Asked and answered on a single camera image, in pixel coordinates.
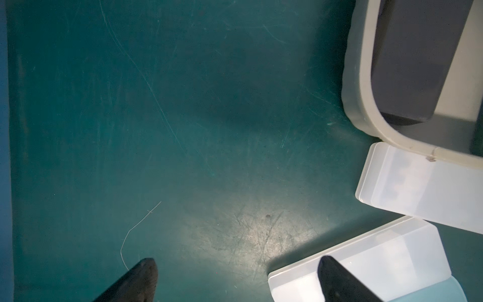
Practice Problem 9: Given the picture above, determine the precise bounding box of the clear frosted pencil case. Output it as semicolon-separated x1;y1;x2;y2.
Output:
268;216;452;301

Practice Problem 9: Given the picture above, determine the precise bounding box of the beige storage box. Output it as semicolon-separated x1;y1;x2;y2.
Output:
341;0;482;169

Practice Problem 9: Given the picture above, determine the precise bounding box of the light blue pencil case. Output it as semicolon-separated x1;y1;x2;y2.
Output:
391;276;467;302

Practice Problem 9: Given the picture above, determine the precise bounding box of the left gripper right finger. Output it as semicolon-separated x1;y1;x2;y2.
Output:
317;255;382;302

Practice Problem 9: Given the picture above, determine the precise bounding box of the dark grey pencil case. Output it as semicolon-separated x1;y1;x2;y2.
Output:
371;0;473;126

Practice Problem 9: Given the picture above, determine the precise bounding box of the clear pencil case upper left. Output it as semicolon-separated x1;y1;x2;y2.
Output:
355;142;482;234

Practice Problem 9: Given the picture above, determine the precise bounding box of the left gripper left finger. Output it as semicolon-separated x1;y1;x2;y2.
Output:
94;258;158;302

